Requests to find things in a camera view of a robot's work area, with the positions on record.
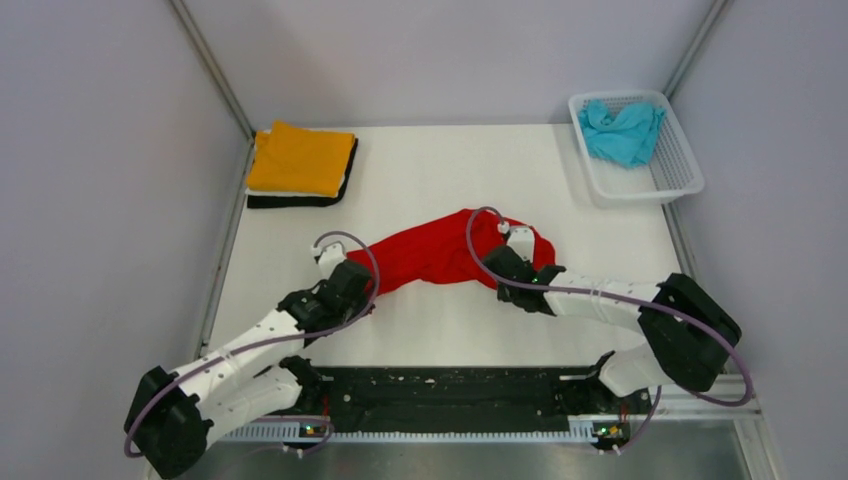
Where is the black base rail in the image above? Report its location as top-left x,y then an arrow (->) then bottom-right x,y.
285,367 -> 650,434

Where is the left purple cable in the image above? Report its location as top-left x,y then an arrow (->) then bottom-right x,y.
123,230 -> 382,460

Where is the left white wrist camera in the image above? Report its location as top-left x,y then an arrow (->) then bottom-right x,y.
311,241 -> 347,279

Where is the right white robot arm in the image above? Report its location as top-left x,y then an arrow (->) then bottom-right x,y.
477,245 -> 742,412

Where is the white plastic basket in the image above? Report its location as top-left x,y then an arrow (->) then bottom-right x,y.
568,90 -> 704,208

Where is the purple cable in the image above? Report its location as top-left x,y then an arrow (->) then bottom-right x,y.
464,206 -> 755,408
123,230 -> 382,460

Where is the white slotted cable duct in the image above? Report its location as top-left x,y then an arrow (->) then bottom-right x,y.
220,419 -> 627,446

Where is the folded black t shirt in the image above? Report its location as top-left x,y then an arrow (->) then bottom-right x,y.
245,138 -> 359,210

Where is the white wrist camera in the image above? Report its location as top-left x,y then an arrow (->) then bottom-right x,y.
497,221 -> 535,262
311,241 -> 347,279

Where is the aluminium frame profile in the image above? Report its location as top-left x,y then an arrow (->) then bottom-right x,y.
655,374 -> 762,421

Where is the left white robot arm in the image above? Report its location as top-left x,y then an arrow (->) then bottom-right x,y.
124,260 -> 380,479

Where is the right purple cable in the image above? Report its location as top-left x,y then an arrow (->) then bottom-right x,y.
464,206 -> 755,408

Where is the teal t shirt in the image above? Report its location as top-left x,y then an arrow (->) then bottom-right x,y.
578,100 -> 667,169

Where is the folded orange t shirt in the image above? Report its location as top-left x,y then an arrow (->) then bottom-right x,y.
245,119 -> 357,199

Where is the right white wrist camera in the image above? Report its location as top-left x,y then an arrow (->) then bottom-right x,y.
497,221 -> 535,262

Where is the red t shirt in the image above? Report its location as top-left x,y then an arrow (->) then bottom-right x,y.
347,209 -> 556,295

